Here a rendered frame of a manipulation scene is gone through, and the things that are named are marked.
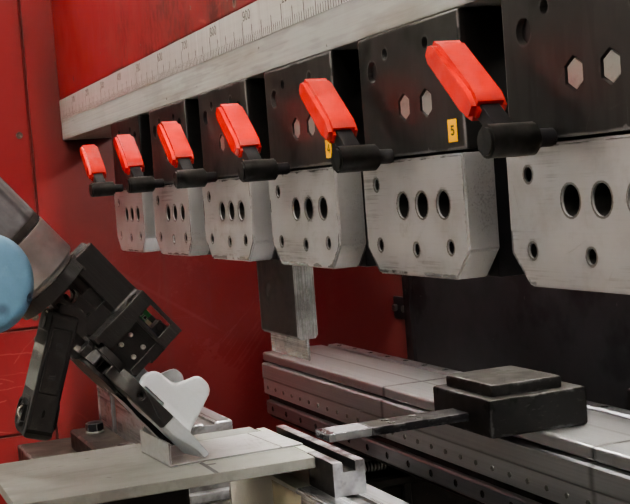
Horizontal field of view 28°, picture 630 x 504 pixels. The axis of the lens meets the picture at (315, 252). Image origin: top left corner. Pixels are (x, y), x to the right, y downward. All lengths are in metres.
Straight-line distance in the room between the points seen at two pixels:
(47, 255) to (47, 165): 0.91
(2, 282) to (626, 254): 0.47
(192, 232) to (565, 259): 0.71
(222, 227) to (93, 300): 0.16
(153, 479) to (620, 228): 0.58
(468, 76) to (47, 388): 0.56
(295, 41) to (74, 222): 1.04
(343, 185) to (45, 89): 1.12
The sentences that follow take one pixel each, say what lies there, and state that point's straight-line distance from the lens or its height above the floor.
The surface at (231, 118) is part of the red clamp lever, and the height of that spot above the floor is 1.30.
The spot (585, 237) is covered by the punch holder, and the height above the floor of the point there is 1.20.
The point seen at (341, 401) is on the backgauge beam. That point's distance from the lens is 1.69.
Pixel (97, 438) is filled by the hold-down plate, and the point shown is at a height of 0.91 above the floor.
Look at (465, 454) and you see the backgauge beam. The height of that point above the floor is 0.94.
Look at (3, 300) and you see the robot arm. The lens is 0.93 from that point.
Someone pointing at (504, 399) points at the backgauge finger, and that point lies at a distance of 1.23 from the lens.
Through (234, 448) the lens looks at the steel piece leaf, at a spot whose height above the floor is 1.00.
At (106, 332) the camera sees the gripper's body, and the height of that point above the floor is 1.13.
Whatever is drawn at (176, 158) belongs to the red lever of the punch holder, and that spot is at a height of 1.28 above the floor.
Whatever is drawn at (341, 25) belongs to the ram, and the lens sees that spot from 0.93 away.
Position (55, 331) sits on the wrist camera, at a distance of 1.12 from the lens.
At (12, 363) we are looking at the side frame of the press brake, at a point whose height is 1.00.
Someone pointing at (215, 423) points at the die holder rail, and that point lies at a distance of 1.50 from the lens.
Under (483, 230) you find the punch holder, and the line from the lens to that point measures 0.77.
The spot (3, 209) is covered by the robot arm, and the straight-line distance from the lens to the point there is 1.09.
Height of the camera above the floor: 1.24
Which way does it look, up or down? 3 degrees down
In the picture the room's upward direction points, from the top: 4 degrees counter-clockwise
